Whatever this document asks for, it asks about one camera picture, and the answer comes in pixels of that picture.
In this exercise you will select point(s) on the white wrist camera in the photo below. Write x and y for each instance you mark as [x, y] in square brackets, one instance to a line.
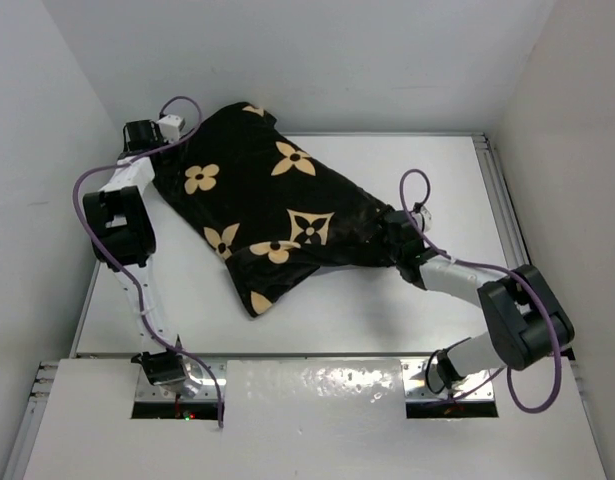
[171, 127]
[424, 217]

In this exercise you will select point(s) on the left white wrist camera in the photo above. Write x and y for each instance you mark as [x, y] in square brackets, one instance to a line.
[171, 127]

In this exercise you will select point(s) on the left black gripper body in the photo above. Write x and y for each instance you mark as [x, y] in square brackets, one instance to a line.
[160, 142]

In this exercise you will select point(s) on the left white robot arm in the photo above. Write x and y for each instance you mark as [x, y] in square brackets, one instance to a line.
[117, 215]

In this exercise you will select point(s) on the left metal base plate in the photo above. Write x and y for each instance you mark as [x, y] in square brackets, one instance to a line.
[196, 386]

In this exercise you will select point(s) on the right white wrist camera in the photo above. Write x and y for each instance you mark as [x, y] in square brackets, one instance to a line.
[424, 217]

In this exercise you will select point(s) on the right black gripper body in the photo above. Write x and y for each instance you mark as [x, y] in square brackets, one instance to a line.
[393, 250]

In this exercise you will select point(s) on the black floral pillowcase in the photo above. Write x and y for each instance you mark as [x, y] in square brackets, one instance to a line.
[271, 211]

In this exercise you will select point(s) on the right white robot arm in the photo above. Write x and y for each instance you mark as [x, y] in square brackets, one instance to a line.
[524, 320]

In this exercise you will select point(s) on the white front cover board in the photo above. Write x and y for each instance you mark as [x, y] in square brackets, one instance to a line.
[301, 420]

